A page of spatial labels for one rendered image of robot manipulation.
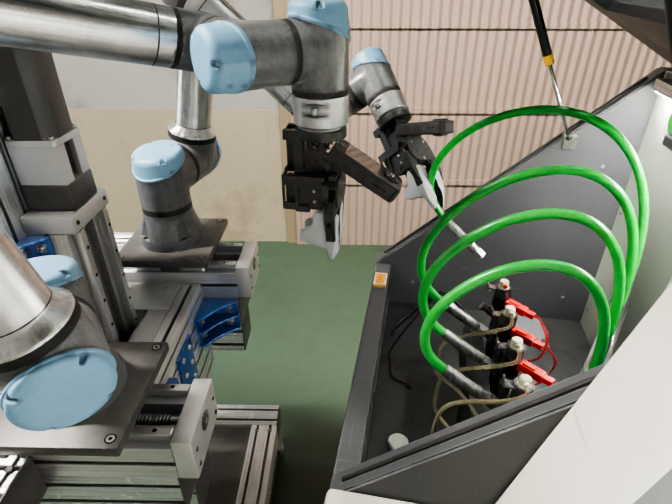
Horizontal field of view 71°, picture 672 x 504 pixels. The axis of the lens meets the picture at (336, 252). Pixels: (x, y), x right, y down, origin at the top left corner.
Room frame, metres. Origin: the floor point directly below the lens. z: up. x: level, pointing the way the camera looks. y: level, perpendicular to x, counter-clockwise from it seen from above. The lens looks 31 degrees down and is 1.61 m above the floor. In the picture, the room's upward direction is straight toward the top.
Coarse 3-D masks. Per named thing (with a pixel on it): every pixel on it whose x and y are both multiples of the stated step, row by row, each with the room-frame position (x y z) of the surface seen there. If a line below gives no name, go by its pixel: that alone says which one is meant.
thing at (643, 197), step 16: (512, 112) 0.79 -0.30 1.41; (528, 112) 0.78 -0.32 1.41; (544, 112) 0.77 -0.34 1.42; (560, 112) 0.75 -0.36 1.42; (576, 112) 0.74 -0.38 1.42; (480, 128) 0.82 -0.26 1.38; (608, 128) 0.71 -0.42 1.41; (448, 144) 0.85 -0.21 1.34; (624, 144) 0.70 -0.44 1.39; (432, 176) 0.86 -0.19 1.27; (640, 176) 0.68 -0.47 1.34; (640, 192) 0.68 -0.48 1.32; (640, 208) 0.67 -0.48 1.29; (640, 224) 0.67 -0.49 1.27; (640, 240) 0.66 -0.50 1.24; (640, 256) 0.66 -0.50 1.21
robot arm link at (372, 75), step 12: (372, 48) 1.05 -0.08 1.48; (360, 60) 1.04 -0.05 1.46; (372, 60) 1.03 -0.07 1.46; (384, 60) 1.03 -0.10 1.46; (360, 72) 1.03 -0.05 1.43; (372, 72) 1.01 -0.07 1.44; (384, 72) 1.01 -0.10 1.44; (360, 84) 1.02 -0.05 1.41; (372, 84) 1.00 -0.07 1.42; (384, 84) 0.99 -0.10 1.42; (396, 84) 1.00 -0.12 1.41; (360, 96) 1.02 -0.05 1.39; (372, 96) 0.99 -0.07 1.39
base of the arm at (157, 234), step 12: (144, 216) 0.99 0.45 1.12; (156, 216) 0.97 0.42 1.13; (168, 216) 0.98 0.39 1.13; (180, 216) 0.99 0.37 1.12; (192, 216) 1.02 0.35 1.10; (144, 228) 0.99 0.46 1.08; (156, 228) 0.97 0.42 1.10; (168, 228) 0.97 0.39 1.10; (180, 228) 0.99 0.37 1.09; (192, 228) 1.00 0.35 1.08; (144, 240) 0.98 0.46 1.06; (156, 240) 0.96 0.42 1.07; (168, 240) 0.96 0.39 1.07; (180, 240) 0.97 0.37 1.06; (192, 240) 0.99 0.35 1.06; (168, 252) 0.96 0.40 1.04
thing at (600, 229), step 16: (544, 208) 0.55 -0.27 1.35; (496, 224) 0.55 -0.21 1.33; (512, 224) 0.55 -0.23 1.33; (592, 224) 0.53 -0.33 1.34; (464, 240) 0.56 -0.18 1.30; (608, 240) 0.53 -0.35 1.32; (448, 256) 0.56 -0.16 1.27; (432, 272) 0.56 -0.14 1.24; (624, 272) 0.52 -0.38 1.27; (624, 288) 0.52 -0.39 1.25; (448, 336) 0.56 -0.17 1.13; (464, 352) 0.55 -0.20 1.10; (480, 352) 0.56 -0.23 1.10
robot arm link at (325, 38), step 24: (312, 0) 0.61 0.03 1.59; (336, 0) 0.62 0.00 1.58; (312, 24) 0.61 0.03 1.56; (336, 24) 0.61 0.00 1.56; (312, 48) 0.59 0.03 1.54; (336, 48) 0.61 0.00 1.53; (312, 72) 0.60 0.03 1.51; (336, 72) 0.61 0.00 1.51; (312, 96) 0.61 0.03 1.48; (336, 96) 0.61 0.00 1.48
